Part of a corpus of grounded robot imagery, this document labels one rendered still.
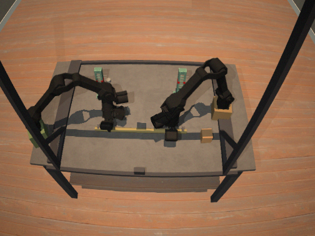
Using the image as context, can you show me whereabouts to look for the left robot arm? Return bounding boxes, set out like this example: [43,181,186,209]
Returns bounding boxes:
[27,72,128,132]

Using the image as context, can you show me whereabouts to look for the black metal frame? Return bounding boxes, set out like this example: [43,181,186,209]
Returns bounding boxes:
[0,0,315,175]

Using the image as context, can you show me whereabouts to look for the long yellow rod with olive band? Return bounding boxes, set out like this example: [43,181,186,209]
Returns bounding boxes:
[95,124,187,134]

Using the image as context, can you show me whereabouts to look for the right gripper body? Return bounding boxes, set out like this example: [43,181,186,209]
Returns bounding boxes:
[165,119,179,142]

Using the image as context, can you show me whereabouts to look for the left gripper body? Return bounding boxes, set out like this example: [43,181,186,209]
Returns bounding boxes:
[100,105,114,130]

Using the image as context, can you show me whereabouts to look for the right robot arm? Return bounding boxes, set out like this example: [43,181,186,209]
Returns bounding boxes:
[151,57,235,129]

